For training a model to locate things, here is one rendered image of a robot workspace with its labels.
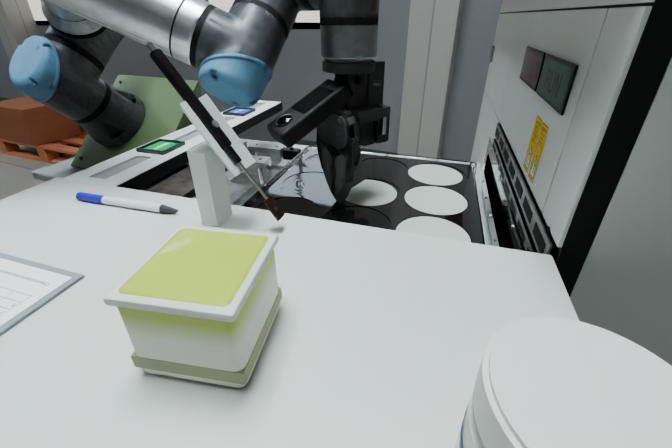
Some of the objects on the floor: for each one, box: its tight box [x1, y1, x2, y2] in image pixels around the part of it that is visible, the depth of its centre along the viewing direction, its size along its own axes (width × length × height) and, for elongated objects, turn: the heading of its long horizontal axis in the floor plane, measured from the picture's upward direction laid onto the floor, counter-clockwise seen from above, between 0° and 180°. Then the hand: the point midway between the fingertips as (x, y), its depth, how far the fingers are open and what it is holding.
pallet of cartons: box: [0, 96, 87, 164], centre depth 332 cm, size 128×88×47 cm
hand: (336, 195), depth 54 cm, fingers closed
